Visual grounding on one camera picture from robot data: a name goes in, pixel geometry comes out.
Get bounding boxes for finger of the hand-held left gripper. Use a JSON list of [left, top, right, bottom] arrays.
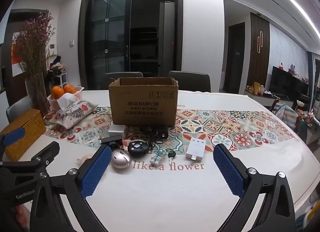
[[0, 127, 26, 163], [25, 140, 60, 172]]

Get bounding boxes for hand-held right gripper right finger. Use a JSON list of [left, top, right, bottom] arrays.
[[212, 143, 297, 232]]

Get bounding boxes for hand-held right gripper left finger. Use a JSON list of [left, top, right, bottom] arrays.
[[29, 144, 113, 232]]

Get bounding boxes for white charger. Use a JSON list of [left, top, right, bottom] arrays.
[[109, 125, 128, 138]]

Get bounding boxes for black adapter cable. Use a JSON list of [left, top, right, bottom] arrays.
[[136, 125, 163, 147]]

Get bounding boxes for black power adapter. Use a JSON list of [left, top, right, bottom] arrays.
[[156, 125, 170, 138]]

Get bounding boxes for brown cardboard box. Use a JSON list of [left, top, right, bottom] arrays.
[[108, 77, 180, 126]]

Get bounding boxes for person's left hand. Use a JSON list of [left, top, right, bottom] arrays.
[[14, 203, 32, 232]]

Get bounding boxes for yellow woven box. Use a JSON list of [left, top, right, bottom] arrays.
[[0, 109, 47, 161]]

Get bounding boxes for pink computer mouse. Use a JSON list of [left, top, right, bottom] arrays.
[[110, 149, 132, 171]]

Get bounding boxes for grey dining chair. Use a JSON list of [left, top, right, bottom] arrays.
[[105, 72, 143, 90], [6, 95, 33, 122], [168, 71, 211, 92]]

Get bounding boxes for black rectangular charger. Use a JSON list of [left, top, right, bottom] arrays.
[[100, 135, 123, 145]]

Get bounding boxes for white plug adapter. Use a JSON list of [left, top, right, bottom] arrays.
[[185, 137, 207, 161]]

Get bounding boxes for floral tissue pack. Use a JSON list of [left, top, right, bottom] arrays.
[[49, 93, 99, 130]]

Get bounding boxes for black round device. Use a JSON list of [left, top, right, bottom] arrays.
[[127, 140, 147, 157]]

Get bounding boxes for black key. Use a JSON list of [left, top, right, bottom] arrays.
[[166, 149, 177, 165]]

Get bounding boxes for white plastic fruit basket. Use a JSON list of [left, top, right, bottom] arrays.
[[47, 86, 84, 111]]

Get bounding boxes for white stool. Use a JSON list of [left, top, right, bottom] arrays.
[[54, 73, 69, 87]]

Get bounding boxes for television cabinet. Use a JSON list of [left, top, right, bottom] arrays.
[[244, 89, 310, 107]]

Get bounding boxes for chair with draped clothes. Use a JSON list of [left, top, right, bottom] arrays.
[[270, 99, 299, 128]]

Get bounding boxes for plush toy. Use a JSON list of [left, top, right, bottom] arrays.
[[47, 55, 67, 80]]

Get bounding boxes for dried flower bunch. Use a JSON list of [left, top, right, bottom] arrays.
[[11, 13, 55, 77]]

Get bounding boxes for decorative figurines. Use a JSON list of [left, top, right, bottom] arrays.
[[295, 99, 315, 137]]

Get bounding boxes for slatted wooden cabinet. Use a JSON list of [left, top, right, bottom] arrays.
[[247, 13, 270, 90]]

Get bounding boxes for black television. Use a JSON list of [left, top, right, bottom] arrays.
[[271, 66, 310, 97]]

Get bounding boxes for dark wooden door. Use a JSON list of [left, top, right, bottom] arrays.
[[224, 22, 247, 95]]

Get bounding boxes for dark glass sliding door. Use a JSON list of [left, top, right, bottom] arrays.
[[85, 0, 133, 90]]

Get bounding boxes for astronaut keychain figure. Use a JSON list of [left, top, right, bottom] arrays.
[[150, 148, 167, 168]]

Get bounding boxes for red wall picture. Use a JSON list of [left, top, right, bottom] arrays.
[[11, 32, 28, 75]]

